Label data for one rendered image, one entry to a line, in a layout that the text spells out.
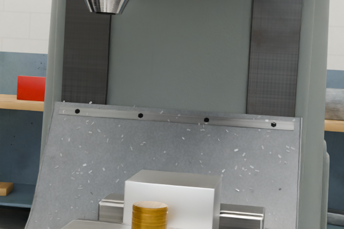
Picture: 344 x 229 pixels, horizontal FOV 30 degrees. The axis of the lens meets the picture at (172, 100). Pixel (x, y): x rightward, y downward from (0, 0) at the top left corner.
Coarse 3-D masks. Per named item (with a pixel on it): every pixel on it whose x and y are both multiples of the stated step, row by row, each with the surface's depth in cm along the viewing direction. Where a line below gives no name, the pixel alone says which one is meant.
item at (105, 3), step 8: (88, 0) 44; (96, 0) 43; (104, 0) 43; (112, 0) 43; (120, 0) 44; (128, 0) 44; (88, 8) 45; (96, 8) 44; (104, 8) 44; (112, 8) 44; (120, 8) 44
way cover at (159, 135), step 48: (48, 144) 81; (96, 144) 81; (144, 144) 80; (192, 144) 79; (240, 144) 79; (288, 144) 78; (48, 192) 79; (96, 192) 78; (240, 192) 76; (288, 192) 75
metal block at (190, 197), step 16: (144, 176) 44; (160, 176) 45; (176, 176) 45; (192, 176) 46; (208, 176) 46; (128, 192) 42; (144, 192) 42; (160, 192) 42; (176, 192) 42; (192, 192) 42; (208, 192) 42; (128, 208) 42; (176, 208) 42; (192, 208) 42; (208, 208) 42; (176, 224) 42; (192, 224) 42; (208, 224) 42
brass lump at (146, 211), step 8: (136, 208) 39; (144, 208) 39; (152, 208) 39; (160, 208) 39; (136, 216) 39; (144, 216) 39; (152, 216) 39; (160, 216) 39; (136, 224) 39; (144, 224) 39; (152, 224) 39; (160, 224) 39
